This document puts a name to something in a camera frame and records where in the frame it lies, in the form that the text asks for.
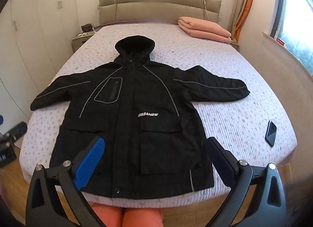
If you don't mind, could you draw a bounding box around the person's right leg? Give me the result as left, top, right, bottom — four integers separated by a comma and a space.
122, 207, 163, 227

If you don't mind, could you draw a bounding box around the black smartphone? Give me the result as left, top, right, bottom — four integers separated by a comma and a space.
265, 120, 277, 147

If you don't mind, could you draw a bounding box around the folded pink blanket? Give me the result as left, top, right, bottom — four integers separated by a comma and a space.
178, 16, 232, 44

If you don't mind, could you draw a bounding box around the orange and beige curtain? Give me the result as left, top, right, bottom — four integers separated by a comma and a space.
231, 0, 257, 44

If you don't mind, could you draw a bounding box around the window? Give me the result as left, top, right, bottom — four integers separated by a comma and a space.
270, 0, 313, 76

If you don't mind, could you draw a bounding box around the white cable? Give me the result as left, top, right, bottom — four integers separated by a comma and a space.
202, 0, 211, 22

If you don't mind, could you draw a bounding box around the bed with floral sheet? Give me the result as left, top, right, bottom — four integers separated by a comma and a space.
19, 23, 297, 211

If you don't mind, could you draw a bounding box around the white wardrobe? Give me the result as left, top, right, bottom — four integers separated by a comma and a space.
0, 0, 76, 110

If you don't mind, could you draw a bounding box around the beige padded headboard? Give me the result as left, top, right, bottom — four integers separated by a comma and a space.
98, 0, 222, 25

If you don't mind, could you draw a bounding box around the black hooded jacket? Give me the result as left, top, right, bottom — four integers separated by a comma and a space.
31, 35, 250, 199

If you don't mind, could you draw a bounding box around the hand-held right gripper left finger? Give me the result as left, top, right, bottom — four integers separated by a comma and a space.
25, 136, 106, 227

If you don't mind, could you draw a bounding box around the grey nightstand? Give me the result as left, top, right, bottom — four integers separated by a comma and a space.
72, 30, 98, 51

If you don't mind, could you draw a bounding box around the person's left leg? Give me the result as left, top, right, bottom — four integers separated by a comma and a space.
92, 203, 123, 227

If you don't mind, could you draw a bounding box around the person's leg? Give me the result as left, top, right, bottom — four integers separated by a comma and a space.
92, 203, 123, 227
122, 207, 163, 227

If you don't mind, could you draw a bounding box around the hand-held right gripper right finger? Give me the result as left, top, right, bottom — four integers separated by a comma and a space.
206, 137, 288, 227

